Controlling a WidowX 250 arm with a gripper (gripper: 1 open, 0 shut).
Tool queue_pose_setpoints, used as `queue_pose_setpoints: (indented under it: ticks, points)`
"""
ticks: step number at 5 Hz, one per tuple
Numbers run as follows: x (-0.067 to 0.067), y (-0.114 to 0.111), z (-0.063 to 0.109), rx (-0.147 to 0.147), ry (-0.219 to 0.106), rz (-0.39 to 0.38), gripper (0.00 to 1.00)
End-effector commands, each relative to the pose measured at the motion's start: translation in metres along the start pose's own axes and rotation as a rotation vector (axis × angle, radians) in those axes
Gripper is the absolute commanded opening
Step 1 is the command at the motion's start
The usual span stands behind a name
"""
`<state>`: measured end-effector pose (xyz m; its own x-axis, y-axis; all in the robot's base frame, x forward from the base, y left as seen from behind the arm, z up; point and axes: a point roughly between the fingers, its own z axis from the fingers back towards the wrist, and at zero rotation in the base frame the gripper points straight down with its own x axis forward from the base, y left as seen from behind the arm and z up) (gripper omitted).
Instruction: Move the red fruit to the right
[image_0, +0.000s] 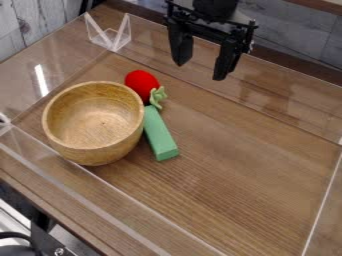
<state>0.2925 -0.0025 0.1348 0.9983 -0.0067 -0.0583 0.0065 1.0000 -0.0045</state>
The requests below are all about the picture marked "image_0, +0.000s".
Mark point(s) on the red plush fruit green leaves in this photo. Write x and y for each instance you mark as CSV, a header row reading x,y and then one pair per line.
x,y
146,85

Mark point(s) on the clear acrylic tray enclosure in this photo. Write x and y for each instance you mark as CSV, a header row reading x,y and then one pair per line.
x,y
254,187

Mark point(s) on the green rectangular block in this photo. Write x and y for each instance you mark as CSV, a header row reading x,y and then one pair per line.
x,y
161,140

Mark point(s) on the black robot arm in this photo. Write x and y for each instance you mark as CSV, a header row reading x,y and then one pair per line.
x,y
215,21

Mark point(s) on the black metal table bracket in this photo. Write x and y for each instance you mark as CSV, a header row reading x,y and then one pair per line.
x,y
47,244

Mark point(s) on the wooden bowl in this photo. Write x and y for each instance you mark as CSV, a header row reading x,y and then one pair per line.
x,y
93,122

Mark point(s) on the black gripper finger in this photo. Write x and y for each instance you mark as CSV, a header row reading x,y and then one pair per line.
x,y
181,42
227,58

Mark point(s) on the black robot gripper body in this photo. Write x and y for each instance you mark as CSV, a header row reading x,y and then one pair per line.
x,y
214,18

